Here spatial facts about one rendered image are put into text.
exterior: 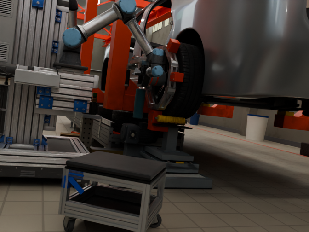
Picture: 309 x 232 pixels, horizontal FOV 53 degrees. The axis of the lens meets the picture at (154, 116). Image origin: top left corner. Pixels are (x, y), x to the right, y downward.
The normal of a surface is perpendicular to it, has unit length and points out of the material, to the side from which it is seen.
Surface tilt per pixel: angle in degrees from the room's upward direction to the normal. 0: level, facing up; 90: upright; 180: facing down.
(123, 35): 90
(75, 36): 95
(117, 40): 90
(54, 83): 90
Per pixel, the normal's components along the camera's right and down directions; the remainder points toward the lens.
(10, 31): 0.34, 0.08
